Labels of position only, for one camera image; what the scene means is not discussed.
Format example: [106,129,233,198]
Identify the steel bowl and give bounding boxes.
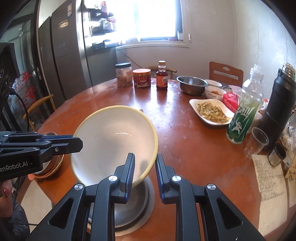
[177,76,208,96]
[89,178,150,229]

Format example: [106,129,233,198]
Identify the yellow rimmed white bowl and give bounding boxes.
[70,105,159,187]

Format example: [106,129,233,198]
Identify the wooden chair with dark seat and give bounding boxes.
[23,94,57,132]

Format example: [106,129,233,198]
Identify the paper sheet with writing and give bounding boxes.
[252,155,288,236]

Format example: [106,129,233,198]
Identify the thermos steel cap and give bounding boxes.
[268,143,287,167]

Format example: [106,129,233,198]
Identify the clear jar black lid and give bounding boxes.
[115,62,133,87]

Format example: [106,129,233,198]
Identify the clear plastic cup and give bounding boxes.
[244,127,269,159]

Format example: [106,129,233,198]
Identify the red lidded jar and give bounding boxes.
[132,68,151,88]

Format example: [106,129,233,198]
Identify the grey refrigerator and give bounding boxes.
[37,1,121,107]

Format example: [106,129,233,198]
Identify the white dish with food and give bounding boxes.
[189,99,234,126]

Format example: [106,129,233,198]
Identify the far wooden chair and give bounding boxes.
[147,66,178,80]

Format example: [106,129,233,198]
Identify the brown sauce bottle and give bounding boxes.
[156,60,168,90]

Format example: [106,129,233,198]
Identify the red packet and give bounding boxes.
[222,92,239,113]

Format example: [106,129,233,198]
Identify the green drink bottle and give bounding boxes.
[226,64,264,144]

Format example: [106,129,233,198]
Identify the black thermos flask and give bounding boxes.
[258,63,295,152]

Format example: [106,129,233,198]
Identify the small white bowl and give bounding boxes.
[205,79,226,101]

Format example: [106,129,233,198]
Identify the wooden chair back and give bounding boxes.
[209,61,243,87]

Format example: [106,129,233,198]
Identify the black cable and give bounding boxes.
[9,89,31,133]

